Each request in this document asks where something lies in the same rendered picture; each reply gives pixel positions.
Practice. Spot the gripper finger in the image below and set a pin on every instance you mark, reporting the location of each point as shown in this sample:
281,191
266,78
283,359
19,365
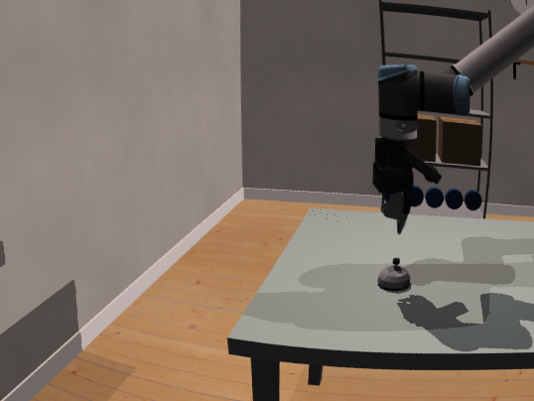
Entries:
385,205
401,206

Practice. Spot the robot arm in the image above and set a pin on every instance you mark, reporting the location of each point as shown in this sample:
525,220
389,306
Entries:
403,90

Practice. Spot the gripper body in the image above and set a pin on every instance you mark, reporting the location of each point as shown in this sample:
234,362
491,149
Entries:
392,169

